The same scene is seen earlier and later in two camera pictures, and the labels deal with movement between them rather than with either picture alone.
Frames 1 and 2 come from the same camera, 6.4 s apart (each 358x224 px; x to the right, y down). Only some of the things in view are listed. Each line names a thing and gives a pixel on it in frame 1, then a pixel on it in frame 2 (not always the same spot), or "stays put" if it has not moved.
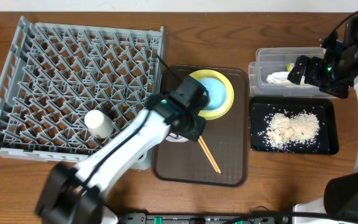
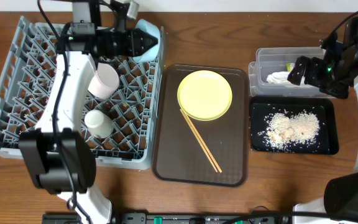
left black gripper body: x=190 y=128 → x=112 y=46
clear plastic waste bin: x=271 y=60 stays put
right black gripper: x=313 y=65 stays put
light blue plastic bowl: x=217 y=92 → x=151 y=29
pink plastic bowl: x=173 y=137 → x=105 y=81
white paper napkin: x=278 y=77 stays put
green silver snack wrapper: x=290 y=66 stays put
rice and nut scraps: x=286 y=130 stays put
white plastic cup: x=100 y=124 stays put
